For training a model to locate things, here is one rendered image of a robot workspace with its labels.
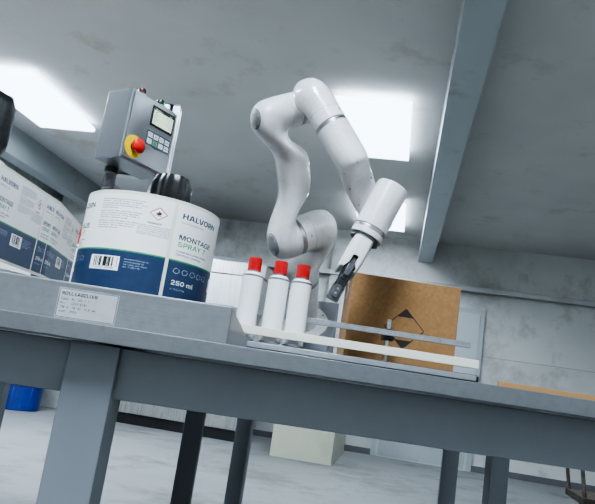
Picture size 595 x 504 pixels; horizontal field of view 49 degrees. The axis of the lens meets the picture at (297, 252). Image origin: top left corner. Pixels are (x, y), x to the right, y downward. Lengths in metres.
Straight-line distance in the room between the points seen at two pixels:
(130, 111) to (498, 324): 8.23
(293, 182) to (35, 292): 1.19
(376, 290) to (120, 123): 0.81
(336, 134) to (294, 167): 0.27
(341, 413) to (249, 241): 9.16
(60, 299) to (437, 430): 0.49
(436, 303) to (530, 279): 7.94
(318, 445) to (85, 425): 6.60
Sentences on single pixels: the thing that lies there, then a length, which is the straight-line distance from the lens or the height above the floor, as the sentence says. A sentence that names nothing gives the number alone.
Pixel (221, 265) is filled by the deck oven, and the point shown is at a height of 2.10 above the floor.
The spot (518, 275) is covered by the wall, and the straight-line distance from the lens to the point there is 9.75.
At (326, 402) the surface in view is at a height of 0.78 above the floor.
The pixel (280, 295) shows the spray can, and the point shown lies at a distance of 1.60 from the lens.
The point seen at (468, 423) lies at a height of 0.78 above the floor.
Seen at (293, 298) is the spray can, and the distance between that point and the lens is 1.61.
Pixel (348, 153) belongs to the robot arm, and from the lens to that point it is 1.69.
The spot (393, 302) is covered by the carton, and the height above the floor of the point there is 1.05.
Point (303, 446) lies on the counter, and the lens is 7.40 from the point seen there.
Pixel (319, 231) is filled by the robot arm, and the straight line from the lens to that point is 2.04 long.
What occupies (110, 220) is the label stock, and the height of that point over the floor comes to 0.98.
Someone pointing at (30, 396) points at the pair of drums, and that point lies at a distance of 8.62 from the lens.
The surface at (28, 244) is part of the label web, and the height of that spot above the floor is 0.96.
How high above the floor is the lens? 0.80
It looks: 11 degrees up
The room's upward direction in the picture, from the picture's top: 9 degrees clockwise
